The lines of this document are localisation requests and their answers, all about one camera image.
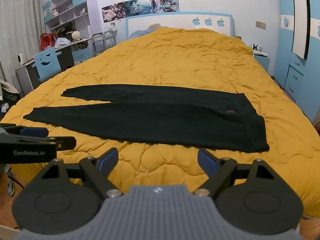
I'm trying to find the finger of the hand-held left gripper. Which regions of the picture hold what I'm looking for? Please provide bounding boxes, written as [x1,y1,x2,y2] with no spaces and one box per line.
[0,123,49,137]
[0,135,77,152]

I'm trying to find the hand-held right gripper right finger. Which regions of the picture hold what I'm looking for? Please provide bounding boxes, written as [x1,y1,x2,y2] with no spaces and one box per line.
[194,149,278,198]

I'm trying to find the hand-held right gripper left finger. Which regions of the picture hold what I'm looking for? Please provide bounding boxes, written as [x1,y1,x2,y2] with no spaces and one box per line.
[37,147,123,198]

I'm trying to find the black pants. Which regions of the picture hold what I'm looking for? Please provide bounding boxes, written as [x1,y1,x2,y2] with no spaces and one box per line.
[23,85,270,153]

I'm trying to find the beige cloth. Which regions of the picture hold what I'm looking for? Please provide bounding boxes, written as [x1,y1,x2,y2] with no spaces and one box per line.
[0,78,17,98]

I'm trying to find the white desk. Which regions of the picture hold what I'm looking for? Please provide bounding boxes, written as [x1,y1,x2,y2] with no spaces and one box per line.
[16,36,95,93]

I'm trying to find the blue chair with smiley cutout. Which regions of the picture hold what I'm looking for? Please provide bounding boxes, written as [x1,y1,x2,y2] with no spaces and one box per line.
[33,47,62,83]

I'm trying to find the red bag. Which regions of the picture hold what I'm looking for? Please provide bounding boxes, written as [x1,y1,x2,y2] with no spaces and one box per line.
[40,33,58,50]

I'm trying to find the white plastic bag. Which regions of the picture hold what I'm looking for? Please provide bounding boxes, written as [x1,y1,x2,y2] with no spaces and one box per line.
[55,37,71,48]

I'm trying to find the yellow quilted blanket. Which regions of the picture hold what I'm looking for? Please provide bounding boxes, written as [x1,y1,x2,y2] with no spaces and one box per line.
[5,27,320,213]

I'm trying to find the grey small chair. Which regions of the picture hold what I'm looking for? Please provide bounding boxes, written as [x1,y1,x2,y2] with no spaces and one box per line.
[92,29,118,55]

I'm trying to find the blue nightstand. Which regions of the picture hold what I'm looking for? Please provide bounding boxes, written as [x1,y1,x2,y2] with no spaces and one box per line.
[252,50,271,75]

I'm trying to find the patterned beige curtain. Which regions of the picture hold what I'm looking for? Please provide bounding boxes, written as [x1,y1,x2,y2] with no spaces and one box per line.
[0,0,58,94]

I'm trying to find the blue wardrobe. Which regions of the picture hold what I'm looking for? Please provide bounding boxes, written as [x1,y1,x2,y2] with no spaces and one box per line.
[274,0,320,123]

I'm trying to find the white and blue bookshelf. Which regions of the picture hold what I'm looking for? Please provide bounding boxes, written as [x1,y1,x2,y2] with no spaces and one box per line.
[42,0,91,40]

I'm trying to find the blue pillow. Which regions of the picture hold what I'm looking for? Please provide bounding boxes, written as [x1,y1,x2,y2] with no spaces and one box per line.
[129,24,161,39]

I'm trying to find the blue and white bed headboard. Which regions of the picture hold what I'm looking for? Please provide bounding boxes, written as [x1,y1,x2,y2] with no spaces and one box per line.
[125,11,234,40]

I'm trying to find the wardrobe mirror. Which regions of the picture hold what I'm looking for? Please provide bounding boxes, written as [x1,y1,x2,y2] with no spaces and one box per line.
[291,0,312,60]

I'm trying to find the wall poster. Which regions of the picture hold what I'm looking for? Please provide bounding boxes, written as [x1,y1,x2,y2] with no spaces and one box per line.
[101,0,180,22]

